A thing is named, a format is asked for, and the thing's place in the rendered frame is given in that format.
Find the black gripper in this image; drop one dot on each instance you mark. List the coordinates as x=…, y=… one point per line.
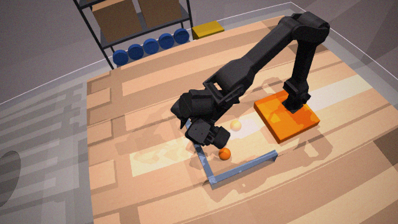
x=220, y=134

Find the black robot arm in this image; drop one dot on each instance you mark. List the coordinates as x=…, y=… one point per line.
x=237, y=76

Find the clear l-shaped low wall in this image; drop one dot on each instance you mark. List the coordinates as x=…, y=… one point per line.
x=215, y=179

